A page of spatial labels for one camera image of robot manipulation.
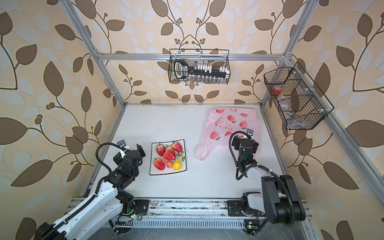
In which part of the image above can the pink plastic bag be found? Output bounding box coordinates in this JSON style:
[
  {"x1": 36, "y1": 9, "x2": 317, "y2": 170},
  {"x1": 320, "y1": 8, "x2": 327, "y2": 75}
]
[{"x1": 196, "y1": 107, "x2": 262, "y2": 161}]

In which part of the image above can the small orange fake fruit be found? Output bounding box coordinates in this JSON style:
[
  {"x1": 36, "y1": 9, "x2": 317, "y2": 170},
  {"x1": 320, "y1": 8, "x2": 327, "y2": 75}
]
[{"x1": 166, "y1": 161, "x2": 173, "y2": 169}]

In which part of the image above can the large fake strawberry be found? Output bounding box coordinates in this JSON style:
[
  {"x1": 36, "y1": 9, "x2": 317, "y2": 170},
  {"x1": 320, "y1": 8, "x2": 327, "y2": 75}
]
[{"x1": 154, "y1": 158, "x2": 165, "y2": 171}]

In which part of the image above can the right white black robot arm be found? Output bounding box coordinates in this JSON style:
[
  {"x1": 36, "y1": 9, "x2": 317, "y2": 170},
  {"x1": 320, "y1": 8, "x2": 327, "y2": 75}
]
[{"x1": 229, "y1": 131, "x2": 306, "y2": 235}]

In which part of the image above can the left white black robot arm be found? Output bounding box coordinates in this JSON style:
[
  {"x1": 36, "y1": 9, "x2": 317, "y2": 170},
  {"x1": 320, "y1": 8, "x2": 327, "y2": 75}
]
[{"x1": 34, "y1": 143, "x2": 146, "y2": 240}]

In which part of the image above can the white square plate black rim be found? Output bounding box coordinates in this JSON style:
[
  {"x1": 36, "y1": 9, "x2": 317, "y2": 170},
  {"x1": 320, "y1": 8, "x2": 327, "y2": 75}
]
[{"x1": 149, "y1": 140, "x2": 187, "y2": 176}]

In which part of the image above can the clear bottle red cap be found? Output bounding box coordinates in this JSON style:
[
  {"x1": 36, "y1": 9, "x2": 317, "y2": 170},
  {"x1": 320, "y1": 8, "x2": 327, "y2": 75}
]
[{"x1": 273, "y1": 86, "x2": 300, "y2": 118}]

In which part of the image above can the black test tube rack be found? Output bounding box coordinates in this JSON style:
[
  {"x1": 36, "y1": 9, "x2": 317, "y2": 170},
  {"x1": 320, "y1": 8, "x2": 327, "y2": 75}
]
[{"x1": 173, "y1": 60, "x2": 231, "y2": 81}]

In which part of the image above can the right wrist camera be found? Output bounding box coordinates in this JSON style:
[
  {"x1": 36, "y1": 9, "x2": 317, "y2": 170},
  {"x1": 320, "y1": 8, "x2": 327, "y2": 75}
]
[{"x1": 247, "y1": 129, "x2": 254, "y2": 137}]

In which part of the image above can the right black wire basket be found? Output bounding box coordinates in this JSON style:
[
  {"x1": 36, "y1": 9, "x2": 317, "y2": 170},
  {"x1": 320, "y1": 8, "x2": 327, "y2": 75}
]
[{"x1": 264, "y1": 63, "x2": 334, "y2": 130}]

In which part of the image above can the black wire basket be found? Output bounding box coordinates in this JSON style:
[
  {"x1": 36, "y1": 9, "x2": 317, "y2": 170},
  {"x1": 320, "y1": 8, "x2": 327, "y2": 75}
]
[
  {"x1": 168, "y1": 48, "x2": 231, "y2": 85},
  {"x1": 264, "y1": 63, "x2": 334, "y2": 130}
]

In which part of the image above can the back black wire basket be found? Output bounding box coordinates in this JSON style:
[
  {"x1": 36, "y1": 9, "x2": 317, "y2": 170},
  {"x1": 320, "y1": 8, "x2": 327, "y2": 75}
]
[{"x1": 168, "y1": 48, "x2": 231, "y2": 85}]

